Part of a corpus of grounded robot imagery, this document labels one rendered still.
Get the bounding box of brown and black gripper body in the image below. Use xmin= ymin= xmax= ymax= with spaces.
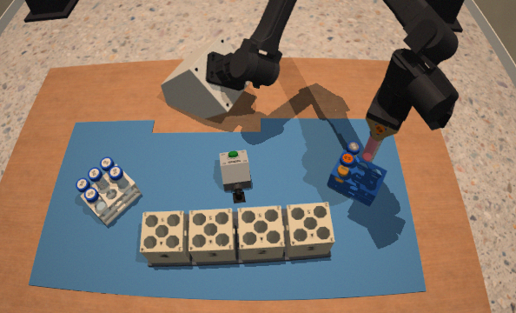
xmin=366 ymin=78 xmax=405 ymax=130

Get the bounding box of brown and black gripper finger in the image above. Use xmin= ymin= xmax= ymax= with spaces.
xmin=366 ymin=117 xmax=400 ymax=142

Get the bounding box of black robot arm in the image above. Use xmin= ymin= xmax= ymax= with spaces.
xmin=206 ymin=0 xmax=459 ymax=130

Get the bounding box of blue flat mat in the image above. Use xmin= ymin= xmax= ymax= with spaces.
xmin=29 ymin=118 xmax=427 ymax=301

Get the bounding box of blue tube rack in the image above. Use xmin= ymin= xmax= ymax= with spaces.
xmin=327 ymin=156 xmax=387 ymax=207

